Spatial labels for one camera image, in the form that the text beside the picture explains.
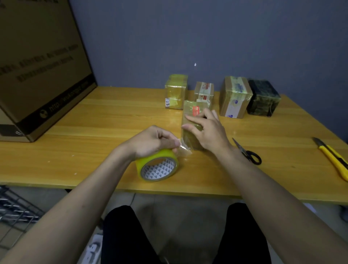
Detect yellow tape roll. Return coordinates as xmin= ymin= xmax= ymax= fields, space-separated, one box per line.
xmin=134 ymin=137 xmax=193 ymax=183

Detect large flat brown carton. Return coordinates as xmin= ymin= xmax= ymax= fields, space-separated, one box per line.
xmin=0 ymin=0 xmax=98 ymax=143

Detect person's black trousers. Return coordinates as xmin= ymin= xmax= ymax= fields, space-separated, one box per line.
xmin=100 ymin=202 xmax=272 ymax=264

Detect small carton yellow tape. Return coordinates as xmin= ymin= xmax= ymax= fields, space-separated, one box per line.
xmin=164 ymin=74 xmax=189 ymax=111

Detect white power strip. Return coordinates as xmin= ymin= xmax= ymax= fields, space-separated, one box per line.
xmin=81 ymin=234 xmax=104 ymax=264

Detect person's right forearm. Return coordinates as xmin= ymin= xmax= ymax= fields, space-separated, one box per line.
xmin=217 ymin=147 xmax=348 ymax=264

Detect brown box with white label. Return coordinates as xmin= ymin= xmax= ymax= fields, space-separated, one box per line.
xmin=219 ymin=75 xmax=254 ymax=120

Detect person's left hand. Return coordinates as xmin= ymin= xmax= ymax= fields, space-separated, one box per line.
xmin=117 ymin=125 xmax=181 ymax=161

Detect person's right hand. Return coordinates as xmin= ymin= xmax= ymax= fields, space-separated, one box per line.
xmin=181 ymin=107 xmax=234 ymax=157

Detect yellow utility knife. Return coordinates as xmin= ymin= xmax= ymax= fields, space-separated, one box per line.
xmin=312 ymin=136 xmax=348 ymax=183

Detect metal wire cart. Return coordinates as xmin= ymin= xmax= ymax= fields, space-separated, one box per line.
xmin=0 ymin=185 xmax=45 ymax=249

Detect black cardboard box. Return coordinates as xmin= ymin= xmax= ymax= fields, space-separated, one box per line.
xmin=246 ymin=79 xmax=282 ymax=118

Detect small carton red label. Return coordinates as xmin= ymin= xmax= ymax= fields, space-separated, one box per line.
xmin=193 ymin=81 xmax=215 ymax=109

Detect black handled scissors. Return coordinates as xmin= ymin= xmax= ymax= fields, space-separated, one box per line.
xmin=232 ymin=137 xmax=262 ymax=166

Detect person's left forearm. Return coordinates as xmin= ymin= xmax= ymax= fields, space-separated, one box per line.
xmin=0 ymin=147 xmax=134 ymax=264

